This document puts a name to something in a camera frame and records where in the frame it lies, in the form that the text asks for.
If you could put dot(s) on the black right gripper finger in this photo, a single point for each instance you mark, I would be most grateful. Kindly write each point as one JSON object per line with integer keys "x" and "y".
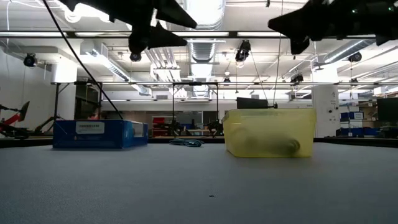
{"x": 295, "y": 29}
{"x": 295, "y": 15}

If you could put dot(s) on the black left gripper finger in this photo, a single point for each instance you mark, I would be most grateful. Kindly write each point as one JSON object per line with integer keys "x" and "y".
{"x": 161, "y": 35}
{"x": 174, "y": 14}

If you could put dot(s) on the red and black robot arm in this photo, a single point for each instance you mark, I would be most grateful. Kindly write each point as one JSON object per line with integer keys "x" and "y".
{"x": 14, "y": 119}

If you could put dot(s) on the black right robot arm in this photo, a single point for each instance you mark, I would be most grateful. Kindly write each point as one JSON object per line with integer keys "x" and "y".
{"x": 387, "y": 21}

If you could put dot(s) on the black ceiling fixture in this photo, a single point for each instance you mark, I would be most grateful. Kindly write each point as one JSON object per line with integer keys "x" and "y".
{"x": 135, "y": 57}
{"x": 243, "y": 51}
{"x": 29, "y": 60}
{"x": 355, "y": 57}
{"x": 297, "y": 77}

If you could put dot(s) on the black monitor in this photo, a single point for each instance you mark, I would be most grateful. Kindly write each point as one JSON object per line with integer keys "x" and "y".
{"x": 388, "y": 109}
{"x": 252, "y": 103}

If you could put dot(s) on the white building column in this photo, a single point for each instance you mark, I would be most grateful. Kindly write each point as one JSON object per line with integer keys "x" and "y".
{"x": 323, "y": 112}

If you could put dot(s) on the blue storage bin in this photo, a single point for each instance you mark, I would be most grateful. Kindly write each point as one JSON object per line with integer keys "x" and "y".
{"x": 351, "y": 115}
{"x": 354, "y": 132}

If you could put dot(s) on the translucent yellow plastic bin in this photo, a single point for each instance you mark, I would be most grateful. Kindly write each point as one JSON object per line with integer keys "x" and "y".
{"x": 270, "y": 124}

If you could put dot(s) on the person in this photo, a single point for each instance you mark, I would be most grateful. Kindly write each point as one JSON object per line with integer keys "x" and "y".
{"x": 94, "y": 116}

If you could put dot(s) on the blue game controller box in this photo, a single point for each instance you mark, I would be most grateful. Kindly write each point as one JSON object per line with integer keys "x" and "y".
{"x": 118, "y": 133}

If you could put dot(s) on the silver ventilation duct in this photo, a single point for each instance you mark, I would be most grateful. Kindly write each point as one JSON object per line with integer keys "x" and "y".
{"x": 348, "y": 49}
{"x": 202, "y": 51}

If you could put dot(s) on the black metal station frame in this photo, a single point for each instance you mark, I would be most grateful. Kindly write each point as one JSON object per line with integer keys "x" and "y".
{"x": 195, "y": 83}

